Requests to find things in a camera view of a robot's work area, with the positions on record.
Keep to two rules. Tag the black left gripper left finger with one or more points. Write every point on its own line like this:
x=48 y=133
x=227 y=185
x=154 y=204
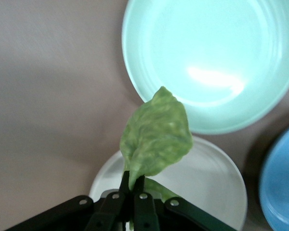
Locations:
x=108 y=207

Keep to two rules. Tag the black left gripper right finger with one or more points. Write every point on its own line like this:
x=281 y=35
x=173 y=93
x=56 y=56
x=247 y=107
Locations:
x=144 y=209

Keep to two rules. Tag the green lettuce leaf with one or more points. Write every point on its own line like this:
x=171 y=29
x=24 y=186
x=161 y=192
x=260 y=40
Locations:
x=156 y=139

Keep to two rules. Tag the pale pink plate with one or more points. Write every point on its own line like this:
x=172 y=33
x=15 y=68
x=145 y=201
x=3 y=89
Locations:
x=207 y=183

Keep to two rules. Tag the blue plate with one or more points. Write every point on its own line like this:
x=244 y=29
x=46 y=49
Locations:
x=281 y=183

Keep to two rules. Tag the mint green plate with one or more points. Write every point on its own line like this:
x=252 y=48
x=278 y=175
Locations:
x=207 y=53

